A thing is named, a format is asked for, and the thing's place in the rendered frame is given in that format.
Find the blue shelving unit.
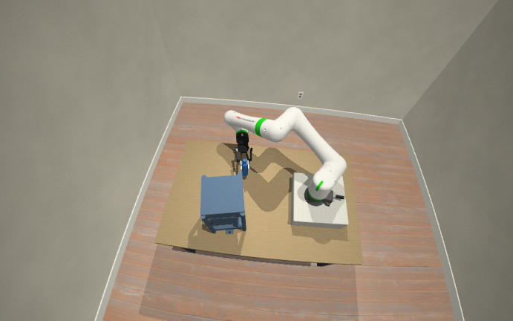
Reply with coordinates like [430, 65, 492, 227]
[200, 172, 246, 234]

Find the blue bottle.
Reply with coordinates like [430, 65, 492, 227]
[242, 159, 248, 176]

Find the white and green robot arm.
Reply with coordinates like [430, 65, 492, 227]
[224, 107, 347, 206]

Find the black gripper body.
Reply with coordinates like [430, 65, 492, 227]
[238, 139, 249, 153]

